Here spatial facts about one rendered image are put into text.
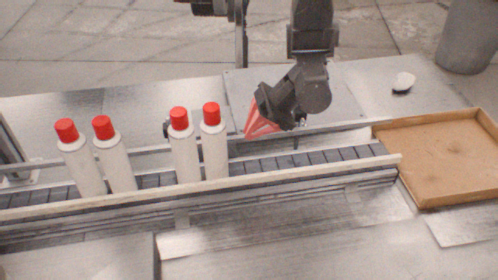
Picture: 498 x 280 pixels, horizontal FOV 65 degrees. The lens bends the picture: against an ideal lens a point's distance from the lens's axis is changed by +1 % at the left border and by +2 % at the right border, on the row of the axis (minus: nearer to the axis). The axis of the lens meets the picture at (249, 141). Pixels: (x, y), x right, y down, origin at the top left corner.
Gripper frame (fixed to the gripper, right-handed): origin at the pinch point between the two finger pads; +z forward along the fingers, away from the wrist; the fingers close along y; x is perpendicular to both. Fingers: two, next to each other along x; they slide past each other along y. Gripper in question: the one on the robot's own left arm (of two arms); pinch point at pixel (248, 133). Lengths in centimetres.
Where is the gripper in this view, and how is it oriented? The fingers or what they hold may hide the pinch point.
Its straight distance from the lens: 78.3
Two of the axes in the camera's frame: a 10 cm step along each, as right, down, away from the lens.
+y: 1.8, 6.9, -7.0
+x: 7.6, 3.6, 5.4
